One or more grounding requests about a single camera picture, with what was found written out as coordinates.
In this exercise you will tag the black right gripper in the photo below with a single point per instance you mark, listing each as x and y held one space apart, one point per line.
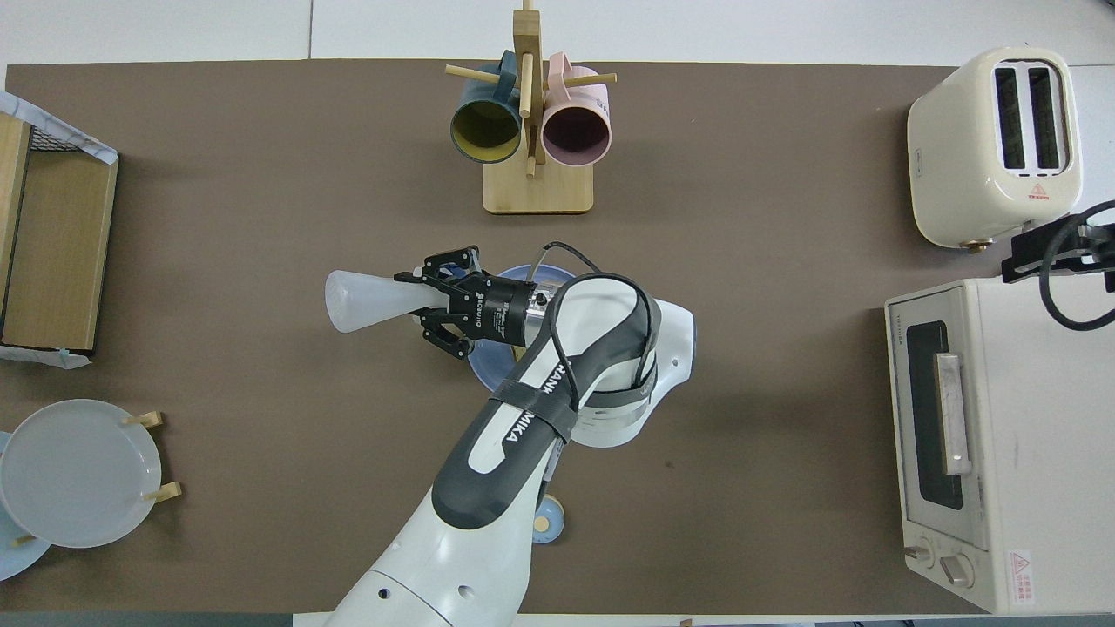
1108 252

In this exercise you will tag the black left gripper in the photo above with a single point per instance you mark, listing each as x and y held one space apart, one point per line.
501 309

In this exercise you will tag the translucent bottle with blue cap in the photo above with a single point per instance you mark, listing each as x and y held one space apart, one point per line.
366 300

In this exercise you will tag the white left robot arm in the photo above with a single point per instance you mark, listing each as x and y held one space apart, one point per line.
470 557

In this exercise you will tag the blue round plate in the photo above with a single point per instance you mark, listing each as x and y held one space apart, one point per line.
488 366

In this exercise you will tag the wooden plate rack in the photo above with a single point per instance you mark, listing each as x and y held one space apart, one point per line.
152 420

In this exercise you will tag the pale grey plate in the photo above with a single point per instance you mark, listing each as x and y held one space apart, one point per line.
78 475

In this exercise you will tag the light blue plate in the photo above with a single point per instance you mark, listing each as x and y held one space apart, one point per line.
17 557

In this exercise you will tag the cream two-slot toaster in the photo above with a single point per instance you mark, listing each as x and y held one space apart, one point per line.
949 157

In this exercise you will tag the wooden mug tree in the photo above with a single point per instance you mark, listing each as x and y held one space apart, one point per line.
538 187

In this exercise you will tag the teal mug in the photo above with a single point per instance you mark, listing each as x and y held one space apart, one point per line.
488 131

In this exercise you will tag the cream toaster oven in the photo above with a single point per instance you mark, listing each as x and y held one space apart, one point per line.
1045 435

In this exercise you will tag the brown table mat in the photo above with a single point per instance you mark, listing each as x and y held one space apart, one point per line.
261 218

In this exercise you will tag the pink ribbed mug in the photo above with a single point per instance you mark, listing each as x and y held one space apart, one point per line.
575 135

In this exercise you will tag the small blue bell wooden knob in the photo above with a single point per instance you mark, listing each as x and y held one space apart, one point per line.
550 522

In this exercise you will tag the white checkered cloth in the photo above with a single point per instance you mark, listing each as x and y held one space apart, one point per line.
87 148

